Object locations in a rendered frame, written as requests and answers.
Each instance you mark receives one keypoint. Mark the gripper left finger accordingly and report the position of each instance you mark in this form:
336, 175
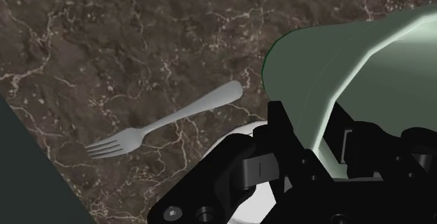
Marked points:
232, 168

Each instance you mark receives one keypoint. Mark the pale green cup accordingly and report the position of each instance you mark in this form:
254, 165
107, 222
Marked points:
375, 66

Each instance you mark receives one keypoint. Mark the silver fork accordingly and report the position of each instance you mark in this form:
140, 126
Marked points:
191, 109

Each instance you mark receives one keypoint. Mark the white plate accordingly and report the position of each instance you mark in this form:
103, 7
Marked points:
256, 206

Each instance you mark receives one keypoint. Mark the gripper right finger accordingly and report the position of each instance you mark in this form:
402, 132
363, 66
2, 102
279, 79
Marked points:
375, 148

